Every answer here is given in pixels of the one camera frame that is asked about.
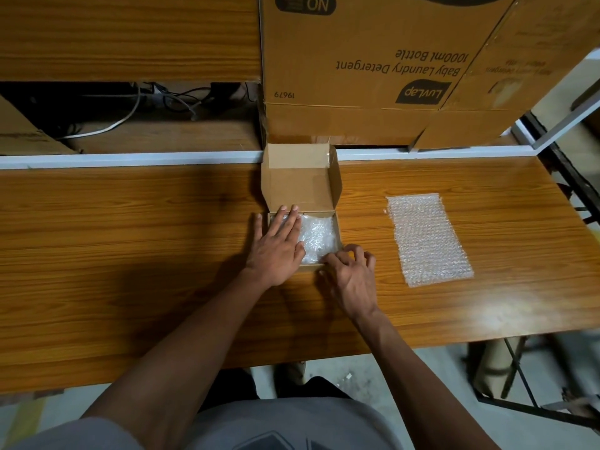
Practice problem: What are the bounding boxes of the white metal frame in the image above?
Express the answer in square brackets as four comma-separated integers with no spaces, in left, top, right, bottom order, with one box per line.
[510,47,600,151]

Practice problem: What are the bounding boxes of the small cardboard box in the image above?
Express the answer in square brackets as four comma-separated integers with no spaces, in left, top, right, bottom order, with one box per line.
[261,143,345,270]

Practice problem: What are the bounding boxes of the person's left hand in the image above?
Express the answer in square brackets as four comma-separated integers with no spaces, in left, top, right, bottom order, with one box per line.
[245,205,307,288]

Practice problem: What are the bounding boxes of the brown cardboard tube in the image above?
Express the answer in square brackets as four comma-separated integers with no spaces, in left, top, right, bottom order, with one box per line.
[472,337,522,399]

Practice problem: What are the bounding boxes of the bubble wrap piece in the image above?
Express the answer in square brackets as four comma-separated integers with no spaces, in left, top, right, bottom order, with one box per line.
[296,214,339,265]

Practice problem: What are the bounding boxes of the black folding stand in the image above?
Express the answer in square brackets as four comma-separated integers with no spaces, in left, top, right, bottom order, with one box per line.
[468,333,600,429]

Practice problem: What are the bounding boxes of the person's left forearm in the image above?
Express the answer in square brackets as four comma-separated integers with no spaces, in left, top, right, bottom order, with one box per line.
[82,270,282,450]

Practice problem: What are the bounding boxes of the white cable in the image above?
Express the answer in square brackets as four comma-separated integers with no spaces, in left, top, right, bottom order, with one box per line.
[60,85,143,139]

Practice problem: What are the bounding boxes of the wooden shelf board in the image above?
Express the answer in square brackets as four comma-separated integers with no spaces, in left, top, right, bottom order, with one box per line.
[0,0,262,83]

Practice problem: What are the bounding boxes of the black metal rack frame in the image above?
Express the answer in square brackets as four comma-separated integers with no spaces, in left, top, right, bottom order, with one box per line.
[519,111,600,225]

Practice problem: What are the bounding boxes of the large printed cardboard carton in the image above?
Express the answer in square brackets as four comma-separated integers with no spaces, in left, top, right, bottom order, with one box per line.
[259,0,600,151]

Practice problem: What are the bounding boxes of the black trousers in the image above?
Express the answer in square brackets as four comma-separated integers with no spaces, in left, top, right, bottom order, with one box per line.
[199,366,353,414]

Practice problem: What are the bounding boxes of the white table rail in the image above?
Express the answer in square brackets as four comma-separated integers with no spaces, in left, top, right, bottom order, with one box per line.
[0,145,541,170]

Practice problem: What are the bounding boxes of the flat bubble wrap sheet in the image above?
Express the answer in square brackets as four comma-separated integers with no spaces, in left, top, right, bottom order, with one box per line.
[384,193,475,289]

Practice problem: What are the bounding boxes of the person's right forearm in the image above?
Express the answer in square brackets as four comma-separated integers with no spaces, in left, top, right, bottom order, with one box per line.
[352,308,500,450]

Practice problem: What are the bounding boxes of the plain brown cardboard piece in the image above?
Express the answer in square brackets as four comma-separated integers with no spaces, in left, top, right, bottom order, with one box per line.
[0,95,78,156]

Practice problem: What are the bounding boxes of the grey shirt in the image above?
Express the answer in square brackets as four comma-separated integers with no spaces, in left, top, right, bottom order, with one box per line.
[0,397,405,450]

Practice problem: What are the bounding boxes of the black cables bundle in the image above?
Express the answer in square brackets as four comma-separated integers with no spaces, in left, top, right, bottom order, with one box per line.
[139,81,214,121]

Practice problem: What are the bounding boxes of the person's right hand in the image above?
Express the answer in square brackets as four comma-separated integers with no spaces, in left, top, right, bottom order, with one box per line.
[320,244,379,320]

